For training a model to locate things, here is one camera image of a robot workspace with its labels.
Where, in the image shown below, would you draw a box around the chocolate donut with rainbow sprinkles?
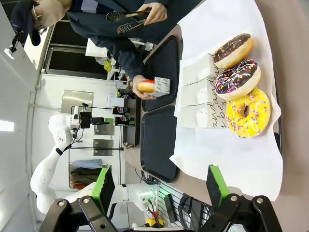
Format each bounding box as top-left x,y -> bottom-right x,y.
214,58 -> 262,101

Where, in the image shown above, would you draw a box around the black donut tray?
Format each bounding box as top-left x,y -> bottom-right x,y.
273,113 -> 283,156

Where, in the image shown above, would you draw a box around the dark navy serving tray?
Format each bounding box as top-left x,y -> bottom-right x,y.
140,35 -> 183,112
139,105 -> 180,184

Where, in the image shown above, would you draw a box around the person's right hand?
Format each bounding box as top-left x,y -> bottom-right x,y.
132,74 -> 158,101

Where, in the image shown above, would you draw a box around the person's left hand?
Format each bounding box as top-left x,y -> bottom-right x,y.
137,2 -> 169,26

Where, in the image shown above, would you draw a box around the yellow iced sprinkle donut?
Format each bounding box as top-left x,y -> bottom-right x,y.
225,87 -> 271,139

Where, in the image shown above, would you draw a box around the cart with folded clothes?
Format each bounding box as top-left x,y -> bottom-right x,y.
68,146 -> 112,189

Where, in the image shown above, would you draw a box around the white paper sheet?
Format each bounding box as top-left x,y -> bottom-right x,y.
169,0 -> 283,202

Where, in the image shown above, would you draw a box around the grey metal wall panel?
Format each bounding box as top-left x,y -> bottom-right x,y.
60,89 -> 95,115

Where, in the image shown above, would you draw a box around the white slatted panel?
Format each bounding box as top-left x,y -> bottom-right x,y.
154,183 -> 218,232

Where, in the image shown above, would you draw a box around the yellow emergency stop button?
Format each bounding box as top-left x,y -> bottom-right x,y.
146,217 -> 165,228

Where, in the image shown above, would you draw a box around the person's dark jacket torso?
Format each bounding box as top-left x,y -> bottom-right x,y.
65,0 -> 157,41

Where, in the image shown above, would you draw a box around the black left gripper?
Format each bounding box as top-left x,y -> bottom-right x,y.
79,111 -> 112,129

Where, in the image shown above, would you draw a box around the black rectangular block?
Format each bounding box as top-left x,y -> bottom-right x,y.
163,193 -> 179,224

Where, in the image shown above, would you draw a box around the black coiled cable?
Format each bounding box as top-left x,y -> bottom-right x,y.
179,193 -> 215,231

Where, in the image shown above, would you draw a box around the black power adapter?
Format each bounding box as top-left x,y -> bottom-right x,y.
190,199 -> 205,226

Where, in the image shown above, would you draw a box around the chocolate donut with nut sprinkles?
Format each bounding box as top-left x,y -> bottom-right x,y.
212,33 -> 255,69

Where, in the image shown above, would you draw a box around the person's head with cap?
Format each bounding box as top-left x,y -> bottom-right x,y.
11,0 -> 73,47

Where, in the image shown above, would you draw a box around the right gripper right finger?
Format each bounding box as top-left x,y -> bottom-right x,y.
200,164 -> 283,232

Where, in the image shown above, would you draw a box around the person's right forearm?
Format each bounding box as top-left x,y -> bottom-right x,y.
93,35 -> 146,80

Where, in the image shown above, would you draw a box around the black metal serving tongs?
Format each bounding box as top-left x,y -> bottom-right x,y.
106,9 -> 153,35

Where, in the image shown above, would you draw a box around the person's left forearm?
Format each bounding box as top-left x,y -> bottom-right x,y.
164,0 -> 203,25

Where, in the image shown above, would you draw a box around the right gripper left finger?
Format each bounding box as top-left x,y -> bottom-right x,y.
43,166 -> 116,232

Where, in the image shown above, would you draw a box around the black Pepsi can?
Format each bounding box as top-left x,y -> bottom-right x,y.
112,105 -> 131,116
116,88 -> 136,100
114,116 -> 135,127

